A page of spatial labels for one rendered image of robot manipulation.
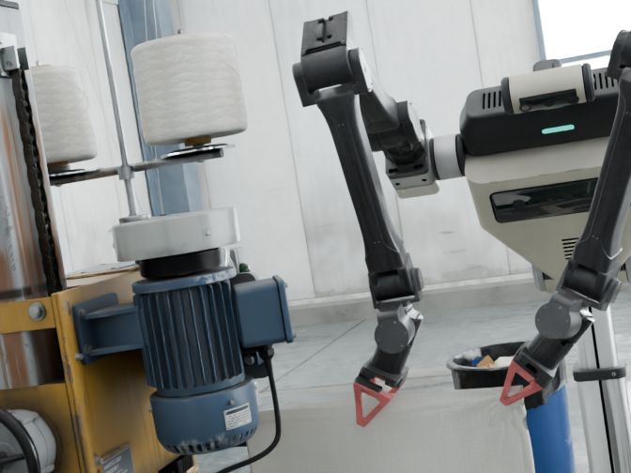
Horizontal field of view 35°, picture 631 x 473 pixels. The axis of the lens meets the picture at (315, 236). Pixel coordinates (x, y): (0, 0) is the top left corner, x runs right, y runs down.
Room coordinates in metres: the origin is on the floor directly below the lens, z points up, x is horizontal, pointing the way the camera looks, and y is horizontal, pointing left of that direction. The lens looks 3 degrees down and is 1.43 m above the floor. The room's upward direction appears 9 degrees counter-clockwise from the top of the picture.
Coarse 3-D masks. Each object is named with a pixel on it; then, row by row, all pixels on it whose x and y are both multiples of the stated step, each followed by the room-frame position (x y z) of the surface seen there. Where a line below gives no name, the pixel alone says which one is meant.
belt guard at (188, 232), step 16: (224, 208) 1.38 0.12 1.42; (128, 224) 1.35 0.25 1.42; (144, 224) 1.34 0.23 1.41; (160, 224) 1.33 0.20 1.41; (176, 224) 1.34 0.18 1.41; (192, 224) 1.34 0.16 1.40; (208, 224) 1.35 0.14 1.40; (224, 224) 1.37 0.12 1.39; (128, 240) 1.35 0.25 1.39; (144, 240) 1.34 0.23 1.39; (160, 240) 1.33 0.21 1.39; (176, 240) 1.33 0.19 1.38; (192, 240) 1.34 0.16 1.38; (208, 240) 1.35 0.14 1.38; (224, 240) 1.37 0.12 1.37; (240, 240) 1.42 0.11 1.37; (128, 256) 1.36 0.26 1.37; (144, 256) 1.34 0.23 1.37; (160, 256) 1.34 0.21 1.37
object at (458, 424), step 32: (288, 416) 1.71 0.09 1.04; (320, 416) 1.69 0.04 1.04; (352, 416) 1.66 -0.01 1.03; (384, 416) 1.65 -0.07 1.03; (416, 416) 1.64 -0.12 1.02; (448, 416) 1.64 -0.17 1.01; (480, 416) 1.64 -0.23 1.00; (512, 416) 1.63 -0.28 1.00; (256, 448) 1.74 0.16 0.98; (288, 448) 1.72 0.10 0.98; (320, 448) 1.69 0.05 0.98; (352, 448) 1.67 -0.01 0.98; (384, 448) 1.65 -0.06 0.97; (416, 448) 1.64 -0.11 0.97; (448, 448) 1.64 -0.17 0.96; (480, 448) 1.64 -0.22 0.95; (512, 448) 1.63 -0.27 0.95
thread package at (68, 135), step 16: (32, 80) 1.58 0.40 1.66; (48, 80) 1.59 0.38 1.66; (64, 80) 1.60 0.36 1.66; (80, 80) 1.65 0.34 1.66; (48, 96) 1.58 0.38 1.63; (64, 96) 1.60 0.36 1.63; (80, 96) 1.63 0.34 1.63; (48, 112) 1.58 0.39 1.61; (64, 112) 1.59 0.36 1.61; (80, 112) 1.62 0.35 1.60; (48, 128) 1.58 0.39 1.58; (64, 128) 1.59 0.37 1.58; (80, 128) 1.61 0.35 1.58; (48, 144) 1.58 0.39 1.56; (64, 144) 1.59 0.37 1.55; (80, 144) 1.60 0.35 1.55; (96, 144) 1.66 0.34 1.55; (48, 160) 1.58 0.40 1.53; (64, 160) 1.62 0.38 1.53; (80, 160) 1.68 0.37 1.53
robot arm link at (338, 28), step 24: (312, 24) 1.59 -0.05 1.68; (336, 24) 1.56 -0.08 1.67; (312, 48) 1.54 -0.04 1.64; (336, 48) 1.52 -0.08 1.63; (312, 72) 1.52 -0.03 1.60; (336, 72) 1.51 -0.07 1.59; (360, 96) 1.72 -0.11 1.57; (384, 96) 1.79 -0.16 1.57; (384, 120) 1.81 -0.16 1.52; (408, 120) 1.83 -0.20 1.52
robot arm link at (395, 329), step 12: (420, 276) 1.65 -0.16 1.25; (420, 288) 1.64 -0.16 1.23; (372, 300) 1.66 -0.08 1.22; (384, 300) 1.69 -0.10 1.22; (396, 300) 1.65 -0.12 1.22; (408, 300) 1.63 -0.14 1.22; (420, 300) 1.64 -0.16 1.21; (384, 312) 1.58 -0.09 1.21; (396, 312) 1.57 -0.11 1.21; (384, 324) 1.58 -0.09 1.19; (396, 324) 1.57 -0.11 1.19; (408, 324) 1.59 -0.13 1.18; (384, 336) 1.58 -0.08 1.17; (396, 336) 1.57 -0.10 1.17; (408, 336) 1.57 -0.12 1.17; (384, 348) 1.58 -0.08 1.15; (396, 348) 1.57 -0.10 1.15
